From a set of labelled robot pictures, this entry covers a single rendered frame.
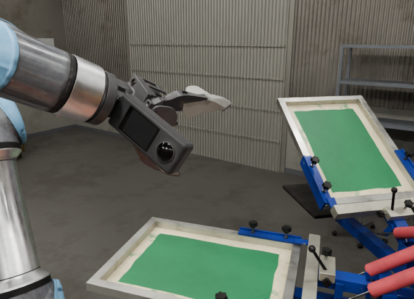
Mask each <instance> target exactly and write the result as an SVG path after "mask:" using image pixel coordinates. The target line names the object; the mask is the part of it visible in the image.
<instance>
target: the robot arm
mask: <svg viewBox="0 0 414 299"><path fill-rule="evenodd" d="M134 80H136V81H137V83H136V82H134ZM133 82H134V83H133ZM146 82H147V83H149V84H152V85H154V86H155V87H156V88H155V87H153V86H151V85H149V84H147V83H146ZM153 89H154V90H153ZM157 91H158V92H157ZM159 92H160V93H163V94H165V95H166V92H165V91H164V89H163V88H162V87H161V86H160V85H157V84H155V83H153V82H151V81H149V80H146V79H145V78H142V77H140V76H138V75H136V74H133V76H132V78H131V79H130V80H129V82H128V83H127V82H124V81H122V80H119V79H118V78H116V76H115V75H114V74H112V73H109V72H106V71H105V70H104V69H103V68H102V67H100V66H98V65H96V64H94V63H92V62H89V61H87V60H85V59H82V58H80V57H78V56H76V55H74V54H69V53H68V52H65V51H63V50H61V49H59V48H57V47H54V46H51V45H50V44H47V43H45V42H43V41H41V40H38V39H36V38H34V37H32V36H30V35H28V34H26V33H24V32H23V31H21V30H19V29H18V28H17V27H16V26H14V25H13V24H11V23H10V22H8V21H6V20H4V19H1V18H0V299H65V297H64V293H63V290H62V285H61V283H60V281H59V280H58V279H51V274H50V272H48V271H46V270H45V269H43V268H42V267H40V263H39V258H38V253H37V250H36V245H35V240H34V237H33V231H32V228H31V223H30V219H29V216H28V210H27V207H26V202H25V197H24V194H23V189H22V183H21V180H20V175H19V172H18V167H17V162H16V159H17V157H18V156H19V155H20V153H21V152H22V150H21V145H23V144H24V143H26V131H25V125H24V123H23V119H22V116H21V114H20V112H19V109H18V107H17V106H16V104H15V102H17V103H19V104H23V105H27V106H29V107H33V108H36V109H39V110H42V111H45V112H49V113H53V114H54V116H55V117H58V118H59V117H61V116H62V117H66V118H69V119H72V120H76V121H79V122H86V123H89V124H92V125H99V124H101V123H102V122H103V121H104V120H105V119H106V118H107V117H109V118H110V119H109V121H108V123H109V124H110V125H111V126H113V127H114V128H115V129H116V130H117V131H118V132H119V133H120V134H122V135H123V136H124V137H125V138H126V139H127V140H128V141H129V142H131V143H132V145H133V146H134V149H135V151H136V153H137V155H138V156H139V158H140V160H141V161H142V162H143V163H144V164H146V165H148V166H149V167H151V168H153V169H154V170H158V171H159V172H161V173H164V174H167V175H170V176H175V177H179V176H180V173H179V170H180V168H181V166H182V165H183V164H184V162H185V161H186V159H187V157H188V156H189V154H190V153H191V151H192V150H193V143H192V142H190V141H189V140H188V139H187V138H186V137H184V136H183V135H182V134H181V133H180V132H178V131H177V130H176V129H174V128H173V126H176V125H177V124H178V122H177V112H181V111H183V113H184V114H185V115H186V116H187V118H192V117H195V116H197V115H198V114H200V113H203V112H209V113H212V112H213V111H216V110H222V111H225V110H226V109H227V108H229V107H230V106H231V104H232V103H231V102H230V101H229V100H227V99H226V98H224V97H221V96H216V95H213V94H209V93H208V92H206V91H204V90H203V89H202V88H200V87H198V86H188V87H186V91H173V92H171V93H169V94H168V95H167V96H166V97H162V96H161V94H160V93H159Z"/></svg>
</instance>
